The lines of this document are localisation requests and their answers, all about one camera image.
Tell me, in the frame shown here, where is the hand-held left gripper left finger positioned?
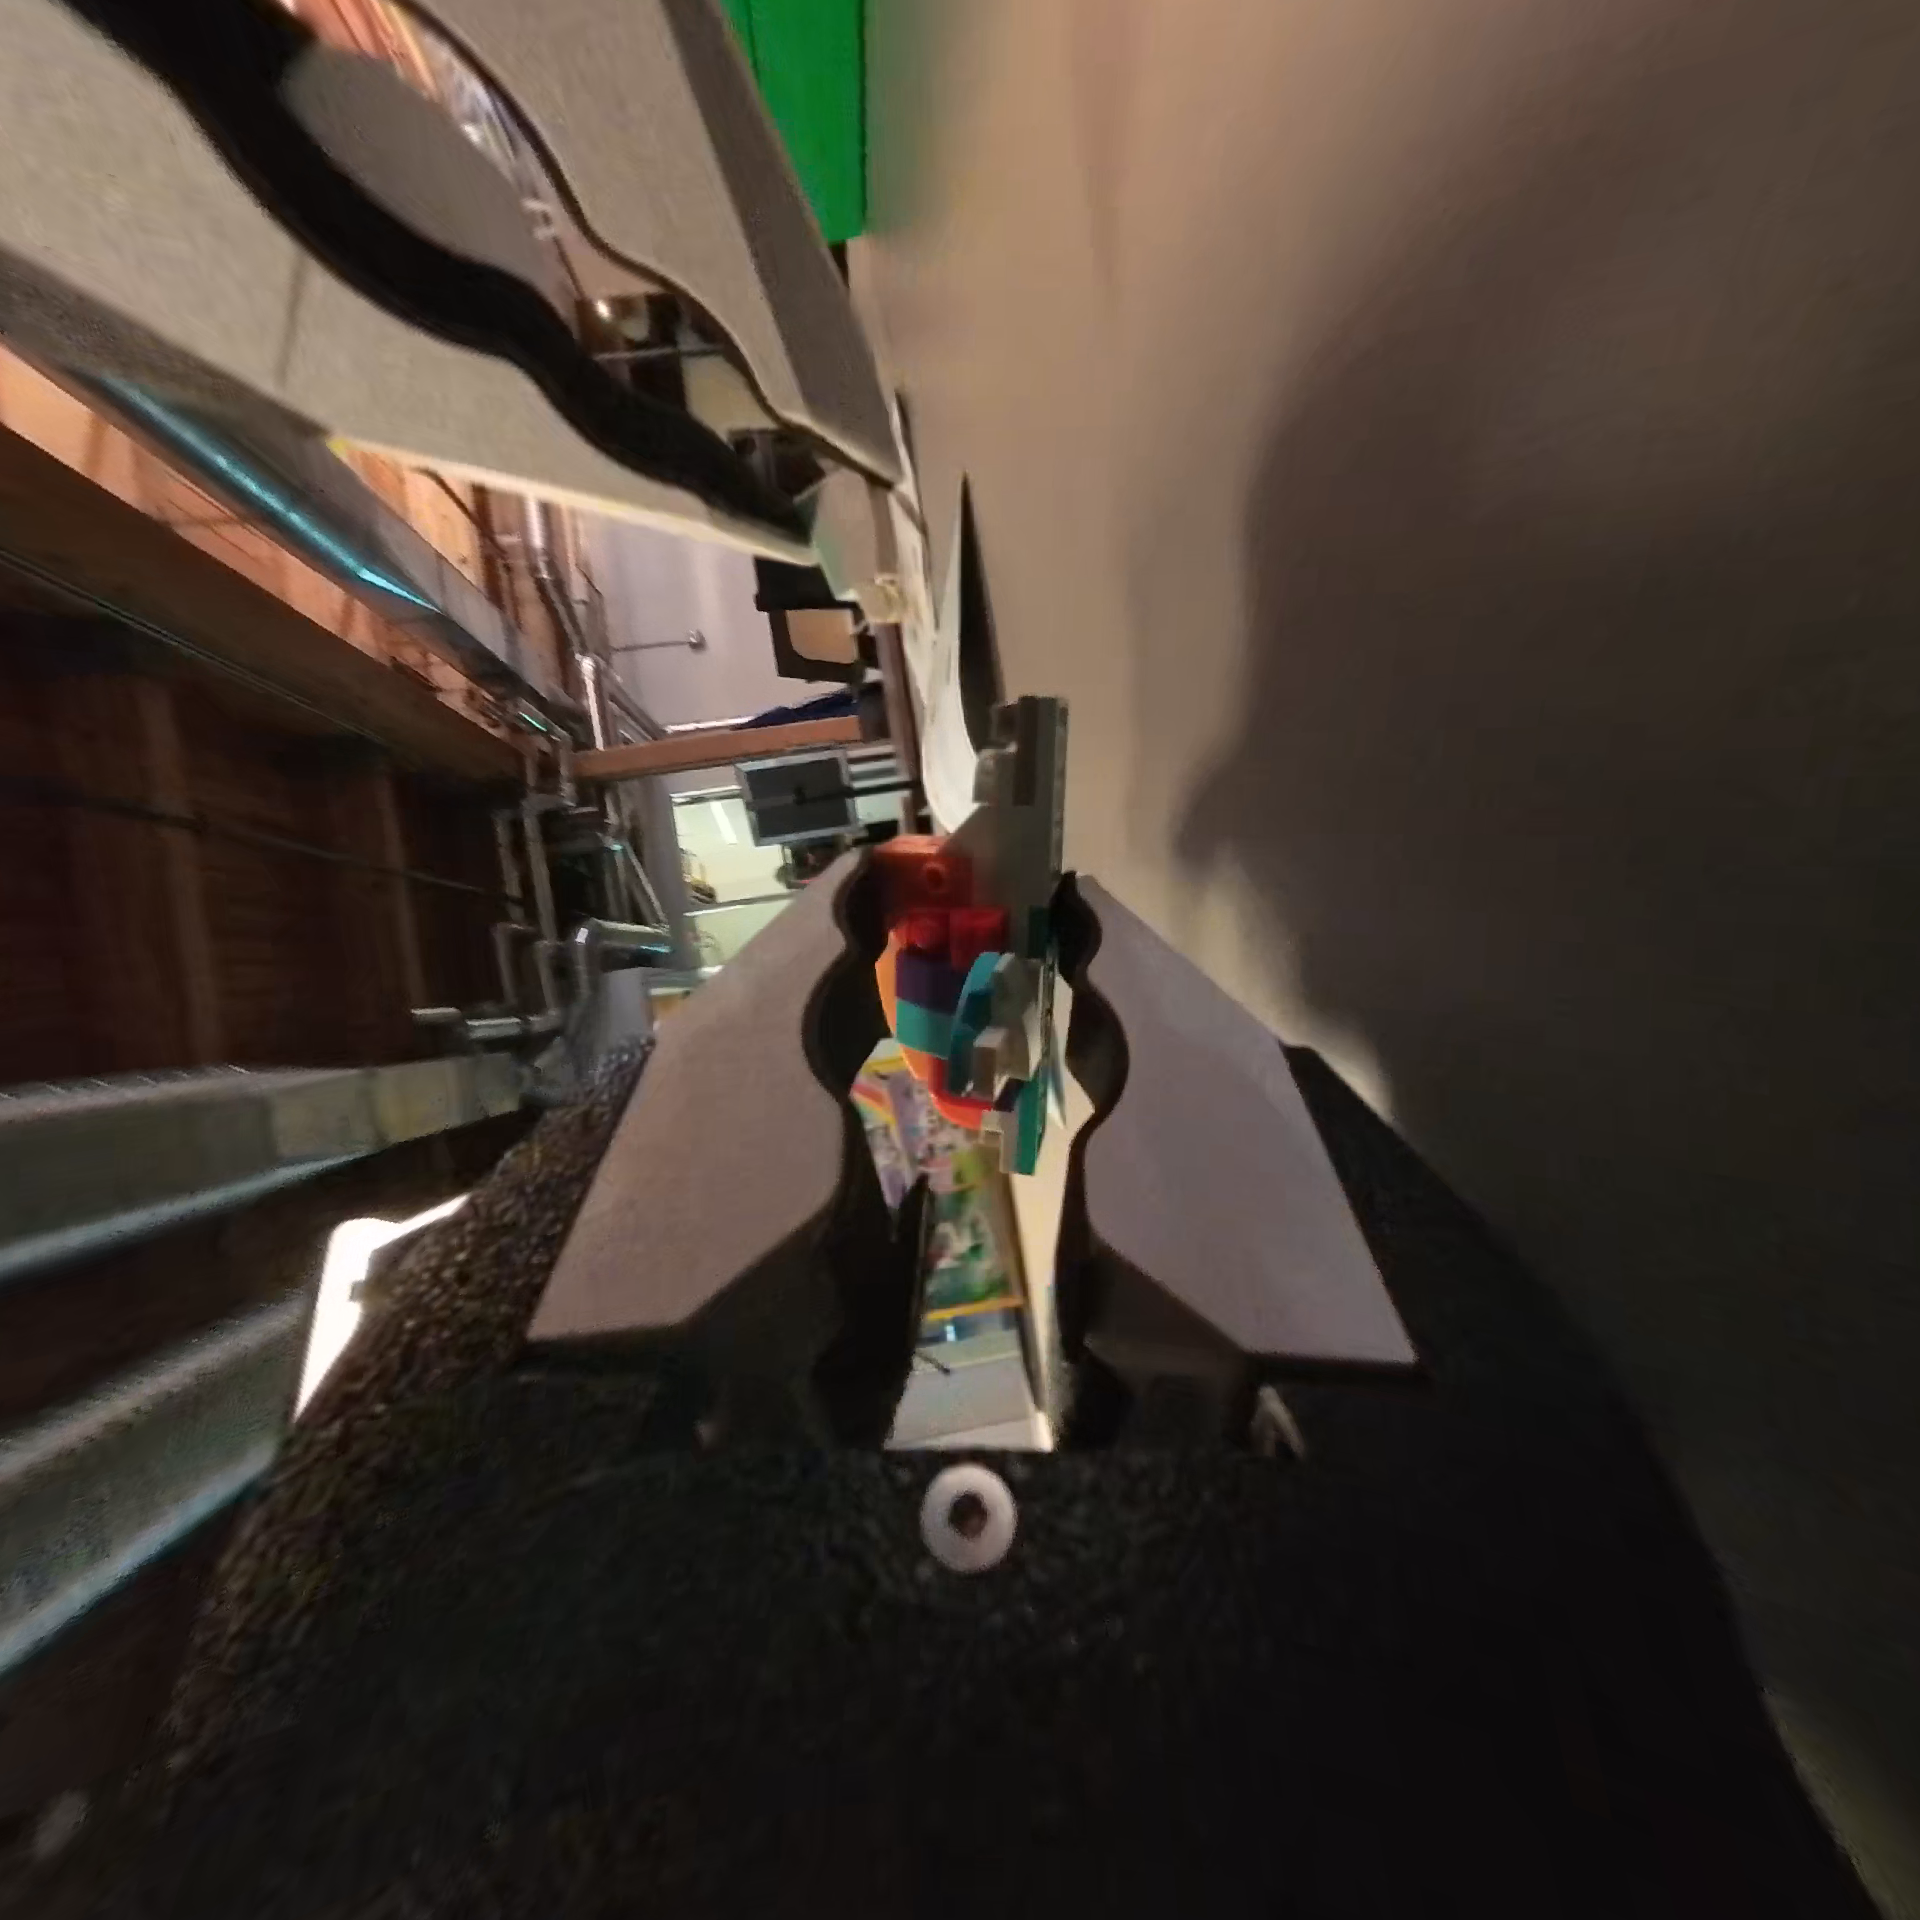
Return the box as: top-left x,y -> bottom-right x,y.
526,862 -> 932,1450

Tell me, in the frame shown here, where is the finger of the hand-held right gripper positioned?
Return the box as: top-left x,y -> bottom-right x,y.
403,0 -> 906,489
0,0 -> 825,570

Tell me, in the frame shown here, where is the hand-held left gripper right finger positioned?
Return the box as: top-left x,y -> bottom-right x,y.
1053,873 -> 1422,1454

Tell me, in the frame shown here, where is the colourful lego model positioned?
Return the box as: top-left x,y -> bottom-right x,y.
867,692 -> 1086,1180

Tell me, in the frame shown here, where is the white green lego piece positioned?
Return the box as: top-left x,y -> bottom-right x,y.
813,483 -> 921,623

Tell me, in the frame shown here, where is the instruction booklet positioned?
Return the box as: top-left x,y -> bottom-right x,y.
901,398 -> 1003,841

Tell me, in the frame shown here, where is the colourful lego set box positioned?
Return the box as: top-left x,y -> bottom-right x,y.
849,1049 -> 1039,1359

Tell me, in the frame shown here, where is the green plastic bin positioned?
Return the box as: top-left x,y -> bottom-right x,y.
719,0 -> 874,245

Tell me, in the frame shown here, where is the grey board on stand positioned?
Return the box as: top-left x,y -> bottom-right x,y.
735,754 -> 865,841

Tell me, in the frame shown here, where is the wooden support post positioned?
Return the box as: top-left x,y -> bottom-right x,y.
577,717 -> 874,781

